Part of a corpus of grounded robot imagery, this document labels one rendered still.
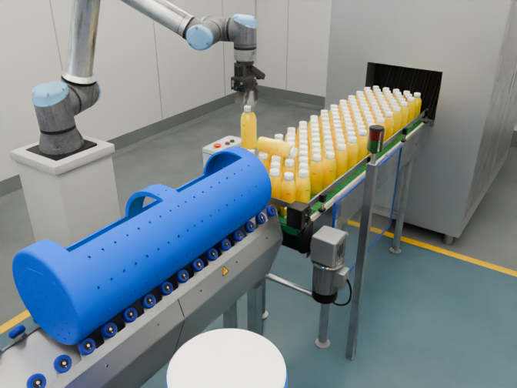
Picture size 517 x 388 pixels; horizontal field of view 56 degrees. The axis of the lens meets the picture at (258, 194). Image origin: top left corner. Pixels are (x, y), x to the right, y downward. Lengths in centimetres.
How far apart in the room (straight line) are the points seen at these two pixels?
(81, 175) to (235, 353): 129
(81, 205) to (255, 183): 90
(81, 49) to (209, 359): 150
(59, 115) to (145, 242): 99
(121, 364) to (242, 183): 70
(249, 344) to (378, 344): 163
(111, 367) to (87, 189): 103
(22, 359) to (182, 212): 59
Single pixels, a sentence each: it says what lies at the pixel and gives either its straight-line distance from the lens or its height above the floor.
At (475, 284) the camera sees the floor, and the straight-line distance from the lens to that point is 344.
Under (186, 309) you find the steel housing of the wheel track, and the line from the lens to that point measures 166.
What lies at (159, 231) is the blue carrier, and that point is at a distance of 145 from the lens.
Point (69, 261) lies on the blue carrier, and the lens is 132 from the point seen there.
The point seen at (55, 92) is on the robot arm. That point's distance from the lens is 223.
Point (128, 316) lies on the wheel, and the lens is 150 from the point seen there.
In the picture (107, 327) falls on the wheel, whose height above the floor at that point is 97.
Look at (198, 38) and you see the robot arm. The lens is 187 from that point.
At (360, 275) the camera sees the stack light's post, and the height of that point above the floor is 53.
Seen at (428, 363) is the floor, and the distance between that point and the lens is 280.
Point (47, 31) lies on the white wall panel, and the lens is 464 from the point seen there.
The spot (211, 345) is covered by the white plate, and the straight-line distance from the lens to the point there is 127.
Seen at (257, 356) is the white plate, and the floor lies 104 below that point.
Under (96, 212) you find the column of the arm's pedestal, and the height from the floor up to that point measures 81.
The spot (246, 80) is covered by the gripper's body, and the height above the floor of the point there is 144.
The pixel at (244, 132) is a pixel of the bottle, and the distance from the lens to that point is 210.
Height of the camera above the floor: 192
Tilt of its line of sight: 27 degrees down
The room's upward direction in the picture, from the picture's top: straight up
